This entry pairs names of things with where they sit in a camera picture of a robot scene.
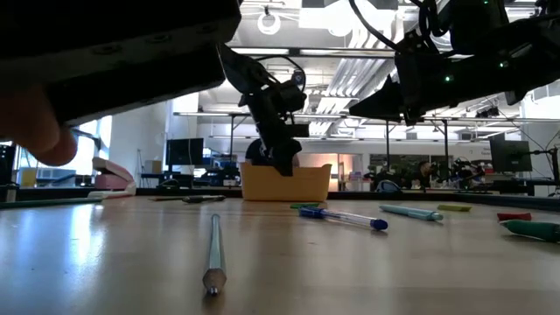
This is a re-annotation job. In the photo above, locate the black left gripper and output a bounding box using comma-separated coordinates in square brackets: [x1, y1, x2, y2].
[238, 86, 311, 177]

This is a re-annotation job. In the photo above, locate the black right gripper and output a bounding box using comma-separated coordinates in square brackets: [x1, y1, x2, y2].
[349, 32, 465, 126]

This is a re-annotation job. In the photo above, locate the clear pen with blue cap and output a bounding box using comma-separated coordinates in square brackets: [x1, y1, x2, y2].
[297, 206, 389, 232]

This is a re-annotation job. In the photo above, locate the teal pen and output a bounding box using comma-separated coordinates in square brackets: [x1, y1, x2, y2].
[379, 204, 445, 222]

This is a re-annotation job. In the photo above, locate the red marker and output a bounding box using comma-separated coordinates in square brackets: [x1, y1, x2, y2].
[496, 212, 533, 222]

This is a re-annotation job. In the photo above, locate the person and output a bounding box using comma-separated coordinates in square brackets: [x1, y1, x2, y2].
[410, 159, 435, 190]
[244, 137, 303, 168]

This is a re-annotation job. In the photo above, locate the yellow plastic bin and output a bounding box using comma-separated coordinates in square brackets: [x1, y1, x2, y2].
[239, 162, 333, 203]

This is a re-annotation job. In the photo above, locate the long ceiling light bar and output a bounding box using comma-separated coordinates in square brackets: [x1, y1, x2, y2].
[229, 45, 397, 58]

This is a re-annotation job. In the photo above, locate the black computer monitor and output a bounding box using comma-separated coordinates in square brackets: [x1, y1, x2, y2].
[164, 137, 205, 167]
[488, 138, 534, 173]

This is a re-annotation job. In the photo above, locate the pale silver-green pencil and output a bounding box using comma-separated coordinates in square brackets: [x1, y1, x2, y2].
[201, 213, 228, 298]

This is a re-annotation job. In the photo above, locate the pink and white stapler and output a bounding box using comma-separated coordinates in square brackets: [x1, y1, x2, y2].
[87, 157, 137, 200]

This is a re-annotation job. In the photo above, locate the green pen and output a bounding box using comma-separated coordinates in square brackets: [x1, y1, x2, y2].
[500, 219, 560, 244]

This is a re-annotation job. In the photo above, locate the large window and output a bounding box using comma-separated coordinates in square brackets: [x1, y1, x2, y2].
[0, 114, 113, 187]

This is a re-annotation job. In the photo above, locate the dark green pencil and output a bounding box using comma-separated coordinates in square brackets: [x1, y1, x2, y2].
[0, 197, 103, 210]

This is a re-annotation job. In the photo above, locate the person's hand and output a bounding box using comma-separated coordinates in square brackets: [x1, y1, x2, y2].
[0, 85, 79, 168]

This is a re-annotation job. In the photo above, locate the small yellow container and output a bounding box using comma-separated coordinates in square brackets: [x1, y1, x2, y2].
[20, 168, 39, 188]

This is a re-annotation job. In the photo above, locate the black equipment stand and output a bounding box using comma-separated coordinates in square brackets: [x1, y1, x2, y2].
[0, 143, 18, 189]

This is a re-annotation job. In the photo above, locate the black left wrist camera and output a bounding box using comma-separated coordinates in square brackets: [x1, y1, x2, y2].
[279, 80, 308, 114]

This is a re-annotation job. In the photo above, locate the black metal gantry frame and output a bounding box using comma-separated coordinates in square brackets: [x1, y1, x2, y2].
[227, 112, 451, 181]

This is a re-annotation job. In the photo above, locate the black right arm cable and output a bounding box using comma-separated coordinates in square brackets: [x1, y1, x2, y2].
[348, 0, 452, 52]

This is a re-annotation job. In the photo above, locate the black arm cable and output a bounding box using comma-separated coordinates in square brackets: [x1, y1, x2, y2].
[348, 0, 452, 52]
[255, 54, 307, 95]

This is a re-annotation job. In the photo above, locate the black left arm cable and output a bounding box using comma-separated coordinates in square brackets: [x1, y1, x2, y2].
[255, 54, 307, 95]

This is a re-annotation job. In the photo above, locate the white coiled ceiling cable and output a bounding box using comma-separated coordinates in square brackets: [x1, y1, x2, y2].
[256, 10, 282, 36]

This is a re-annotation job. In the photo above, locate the black aluminium table frame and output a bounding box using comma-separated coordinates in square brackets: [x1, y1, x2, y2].
[0, 186, 560, 213]

